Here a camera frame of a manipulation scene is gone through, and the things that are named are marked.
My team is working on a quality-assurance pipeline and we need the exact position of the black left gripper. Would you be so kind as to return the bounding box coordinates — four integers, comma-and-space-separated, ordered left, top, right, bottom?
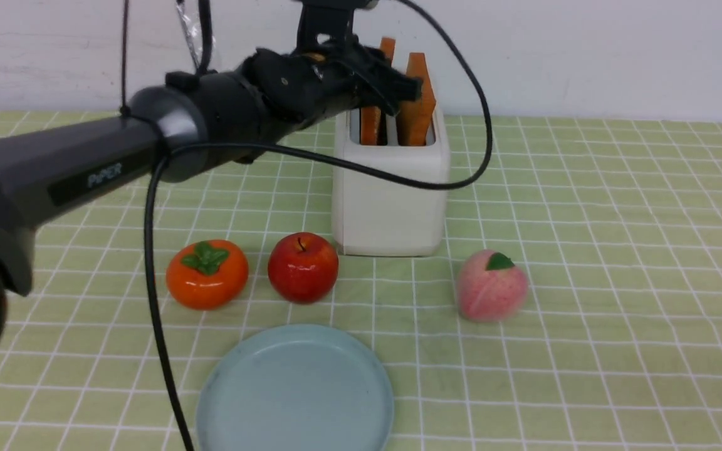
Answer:
239, 1, 423, 126

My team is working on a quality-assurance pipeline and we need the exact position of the toast slice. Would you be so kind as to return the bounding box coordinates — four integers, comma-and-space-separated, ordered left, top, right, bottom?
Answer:
396, 52, 436, 147
359, 36, 396, 146

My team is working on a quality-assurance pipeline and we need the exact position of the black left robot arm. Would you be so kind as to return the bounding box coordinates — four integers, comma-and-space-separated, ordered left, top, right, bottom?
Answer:
0, 1, 423, 336

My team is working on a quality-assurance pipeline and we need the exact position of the white toaster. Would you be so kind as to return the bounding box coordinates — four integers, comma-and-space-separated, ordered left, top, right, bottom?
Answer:
330, 106, 451, 257

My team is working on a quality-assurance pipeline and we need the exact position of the red apple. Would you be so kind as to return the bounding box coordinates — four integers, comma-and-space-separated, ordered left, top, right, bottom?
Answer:
267, 232, 339, 305

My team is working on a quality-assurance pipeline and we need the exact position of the pink peach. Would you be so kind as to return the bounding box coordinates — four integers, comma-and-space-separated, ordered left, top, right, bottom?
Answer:
456, 249, 529, 323

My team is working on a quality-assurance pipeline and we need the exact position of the orange persimmon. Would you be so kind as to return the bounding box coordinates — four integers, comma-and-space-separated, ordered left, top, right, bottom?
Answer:
165, 239, 249, 311

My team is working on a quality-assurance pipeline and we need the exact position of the green checkered tablecloth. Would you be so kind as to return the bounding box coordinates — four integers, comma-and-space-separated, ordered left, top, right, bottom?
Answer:
0, 117, 722, 450

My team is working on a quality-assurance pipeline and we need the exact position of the light blue plate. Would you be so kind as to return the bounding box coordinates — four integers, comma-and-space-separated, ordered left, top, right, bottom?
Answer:
196, 324, 395, 450

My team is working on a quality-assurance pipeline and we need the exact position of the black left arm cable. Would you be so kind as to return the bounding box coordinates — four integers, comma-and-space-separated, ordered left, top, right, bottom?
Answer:
120, 0, 494, 451

